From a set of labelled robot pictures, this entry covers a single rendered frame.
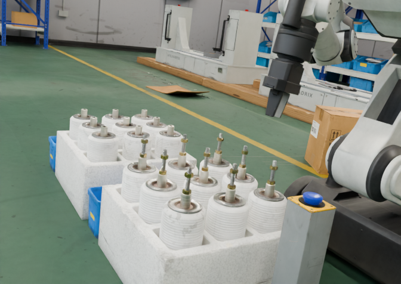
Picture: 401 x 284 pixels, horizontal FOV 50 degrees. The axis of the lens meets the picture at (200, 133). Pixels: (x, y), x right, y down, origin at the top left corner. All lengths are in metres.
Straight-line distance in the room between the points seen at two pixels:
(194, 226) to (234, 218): 0.10
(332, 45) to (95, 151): 0.76
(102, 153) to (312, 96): 2.34
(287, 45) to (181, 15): 4.65
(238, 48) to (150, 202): 3.46
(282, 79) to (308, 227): 0.32
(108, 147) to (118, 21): 6.28
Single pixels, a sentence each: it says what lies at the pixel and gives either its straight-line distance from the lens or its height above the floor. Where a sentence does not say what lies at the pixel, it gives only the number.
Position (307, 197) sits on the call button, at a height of 0.33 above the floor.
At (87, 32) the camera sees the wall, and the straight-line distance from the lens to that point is 7.41.
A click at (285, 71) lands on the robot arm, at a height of 0.56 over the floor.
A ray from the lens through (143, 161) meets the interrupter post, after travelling 1.11.
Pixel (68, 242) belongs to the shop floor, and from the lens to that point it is 1.28.
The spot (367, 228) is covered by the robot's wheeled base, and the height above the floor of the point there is 0.17.
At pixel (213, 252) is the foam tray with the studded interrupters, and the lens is 0.93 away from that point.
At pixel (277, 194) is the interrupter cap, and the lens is 1.08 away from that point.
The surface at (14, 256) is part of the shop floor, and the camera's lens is 1.23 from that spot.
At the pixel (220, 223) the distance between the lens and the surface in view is 0.97.
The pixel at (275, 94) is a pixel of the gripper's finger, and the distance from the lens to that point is 0.96.
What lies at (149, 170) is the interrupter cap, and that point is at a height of 0.25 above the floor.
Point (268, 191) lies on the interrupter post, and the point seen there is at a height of 0.26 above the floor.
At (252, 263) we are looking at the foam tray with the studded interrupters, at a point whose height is 0.12.
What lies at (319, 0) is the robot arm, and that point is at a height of 0.71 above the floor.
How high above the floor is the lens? 0.64
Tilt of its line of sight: 15 degrees down
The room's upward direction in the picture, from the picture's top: 8 degrees clockwise
